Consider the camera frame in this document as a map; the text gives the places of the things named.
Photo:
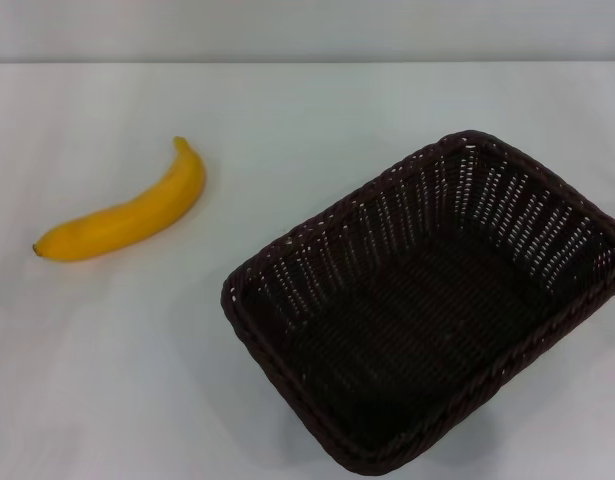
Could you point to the dark brown woven basket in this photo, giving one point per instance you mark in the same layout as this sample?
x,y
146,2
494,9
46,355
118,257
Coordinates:
x,y
417,350

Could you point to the yellow banana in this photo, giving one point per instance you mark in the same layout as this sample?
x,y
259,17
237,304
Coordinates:
x,y
137,215

